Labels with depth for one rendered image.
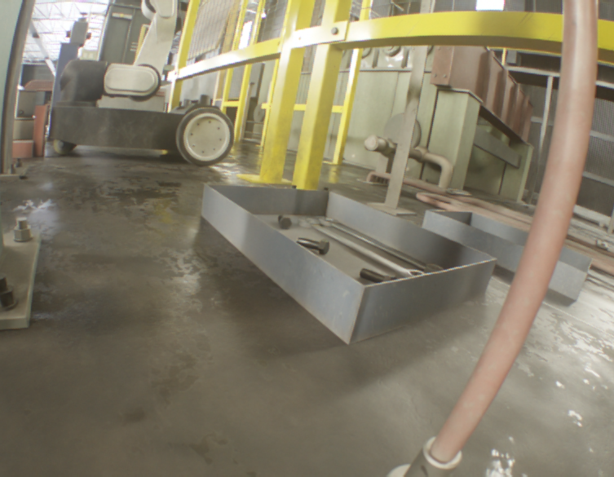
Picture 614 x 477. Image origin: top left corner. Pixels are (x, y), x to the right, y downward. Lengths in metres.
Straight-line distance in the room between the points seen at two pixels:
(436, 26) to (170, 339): 0.63
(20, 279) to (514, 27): 0.70
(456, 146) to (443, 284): 2.20
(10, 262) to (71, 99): 1.03
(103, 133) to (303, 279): 0.98
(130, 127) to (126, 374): 1.01
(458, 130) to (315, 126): 1.80
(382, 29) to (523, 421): 0.70
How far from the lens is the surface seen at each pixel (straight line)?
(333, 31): 0.84
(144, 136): 1.17
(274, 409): 0.19
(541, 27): 0.60
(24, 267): 0.33
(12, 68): 0.86
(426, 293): 0.31
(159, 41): 1.37
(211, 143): 1.15
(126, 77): 1.30
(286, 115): 0.96
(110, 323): 0.25
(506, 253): 0.64
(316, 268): 0.27
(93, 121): 1.18
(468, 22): 0.65
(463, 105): 2.54
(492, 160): 4.58
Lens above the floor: 0.14
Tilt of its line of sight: 17 degrees down
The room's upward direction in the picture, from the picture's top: 11 degrees clockwise
